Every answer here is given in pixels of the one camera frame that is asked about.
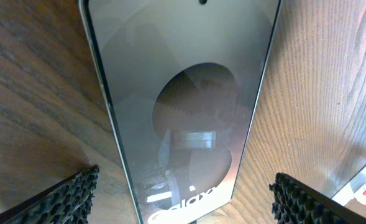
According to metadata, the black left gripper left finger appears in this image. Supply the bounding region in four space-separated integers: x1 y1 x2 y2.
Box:
0 165 99 224

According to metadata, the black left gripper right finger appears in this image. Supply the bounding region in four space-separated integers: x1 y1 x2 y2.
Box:
269 172 366 224

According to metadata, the Galaxy S25 Ultra smartphone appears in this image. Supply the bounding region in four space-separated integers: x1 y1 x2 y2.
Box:
78 0 281 223

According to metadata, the white power strip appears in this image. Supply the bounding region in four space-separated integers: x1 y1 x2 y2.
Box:
332 166 366 206

